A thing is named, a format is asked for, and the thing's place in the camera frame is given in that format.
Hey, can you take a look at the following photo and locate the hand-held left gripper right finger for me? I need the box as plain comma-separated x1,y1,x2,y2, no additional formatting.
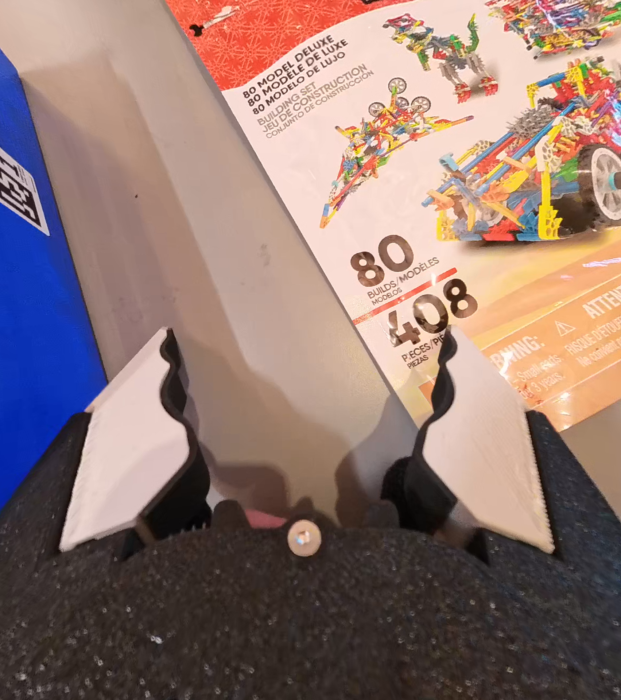
380,325,555,554

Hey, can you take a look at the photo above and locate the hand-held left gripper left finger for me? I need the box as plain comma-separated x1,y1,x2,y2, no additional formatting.
59,327,213,552

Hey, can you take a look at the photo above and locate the blue plastic bin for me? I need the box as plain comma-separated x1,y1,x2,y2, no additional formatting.
0,0,109,561

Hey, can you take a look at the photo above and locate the printed toy packaging bag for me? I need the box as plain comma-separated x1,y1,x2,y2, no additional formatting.
165,0,621,434

